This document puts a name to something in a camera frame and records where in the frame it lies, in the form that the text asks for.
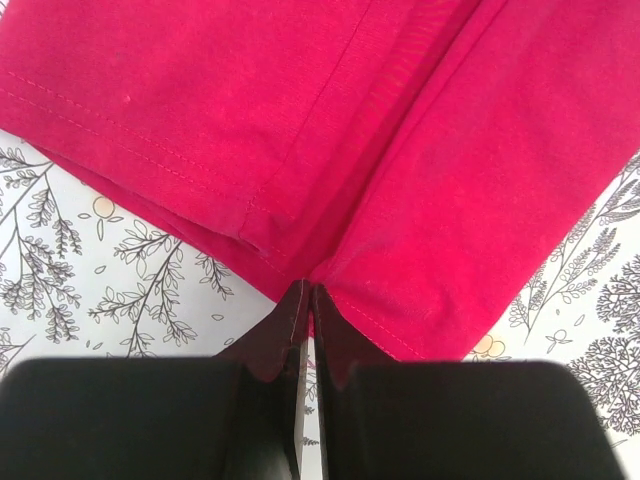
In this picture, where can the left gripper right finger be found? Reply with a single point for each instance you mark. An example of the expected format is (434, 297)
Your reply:
(385, 419)

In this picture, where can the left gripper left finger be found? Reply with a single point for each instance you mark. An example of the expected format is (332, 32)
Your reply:
(229, 416)

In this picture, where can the magenta t shirt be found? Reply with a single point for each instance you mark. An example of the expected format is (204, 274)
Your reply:
(420, 159)

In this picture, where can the floral tablecloth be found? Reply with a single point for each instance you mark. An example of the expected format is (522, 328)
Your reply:
(81, 276)

